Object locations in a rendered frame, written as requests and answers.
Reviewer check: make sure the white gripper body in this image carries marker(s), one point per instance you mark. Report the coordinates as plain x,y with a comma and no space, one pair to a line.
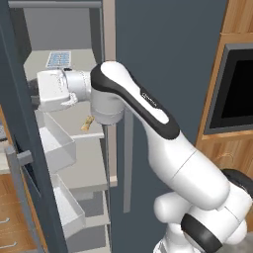
51,89

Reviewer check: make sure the blue ice cube tray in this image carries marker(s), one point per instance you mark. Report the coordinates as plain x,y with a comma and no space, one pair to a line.
59,59

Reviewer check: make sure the white door bin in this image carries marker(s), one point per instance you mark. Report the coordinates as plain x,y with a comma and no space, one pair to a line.
69,207
61,145

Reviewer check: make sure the tan food piece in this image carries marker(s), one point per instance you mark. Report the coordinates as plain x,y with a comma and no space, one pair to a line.
87,123

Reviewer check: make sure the dark grey fridge door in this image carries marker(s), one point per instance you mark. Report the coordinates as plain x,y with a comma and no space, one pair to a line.
164,49

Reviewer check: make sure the grey fridge cabinet with shelves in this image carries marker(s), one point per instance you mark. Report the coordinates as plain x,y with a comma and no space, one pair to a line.
89,164

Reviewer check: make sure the black built-in oven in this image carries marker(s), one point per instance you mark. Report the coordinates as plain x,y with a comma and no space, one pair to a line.
235,89

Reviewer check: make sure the wooden oven cupboard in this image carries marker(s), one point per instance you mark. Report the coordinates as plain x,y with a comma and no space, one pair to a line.
230,148

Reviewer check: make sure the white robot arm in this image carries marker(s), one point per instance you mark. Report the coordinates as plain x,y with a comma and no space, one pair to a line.
194,171

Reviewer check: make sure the dark grey freezer door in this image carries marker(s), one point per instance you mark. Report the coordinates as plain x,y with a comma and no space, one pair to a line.
36,158

